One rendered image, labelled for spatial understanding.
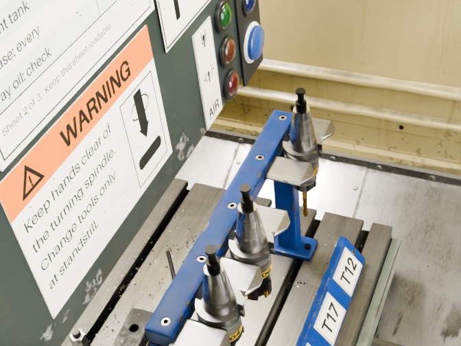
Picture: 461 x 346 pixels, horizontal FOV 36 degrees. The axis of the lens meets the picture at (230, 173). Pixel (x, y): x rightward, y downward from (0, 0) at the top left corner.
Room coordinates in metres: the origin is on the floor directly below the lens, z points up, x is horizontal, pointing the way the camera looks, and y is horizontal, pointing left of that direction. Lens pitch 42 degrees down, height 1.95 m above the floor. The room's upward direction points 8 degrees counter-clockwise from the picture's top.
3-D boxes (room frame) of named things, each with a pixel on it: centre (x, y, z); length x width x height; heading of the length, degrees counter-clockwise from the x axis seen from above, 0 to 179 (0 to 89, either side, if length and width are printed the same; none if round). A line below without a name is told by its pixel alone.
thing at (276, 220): (0.71, -0.04, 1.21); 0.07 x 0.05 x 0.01; 62
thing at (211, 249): (0.56, 0.04, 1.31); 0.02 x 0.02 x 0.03
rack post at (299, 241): (0.93, -0.10, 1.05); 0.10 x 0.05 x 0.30; 62
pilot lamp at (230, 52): (0.48, -0.01, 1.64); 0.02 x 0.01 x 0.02; 152
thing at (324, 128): (0.90, -0.15, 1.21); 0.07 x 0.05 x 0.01; 62
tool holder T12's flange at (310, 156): (0.85, -0.12, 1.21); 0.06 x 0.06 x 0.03
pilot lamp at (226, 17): (0.48, -0.01, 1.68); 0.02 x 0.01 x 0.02; 152
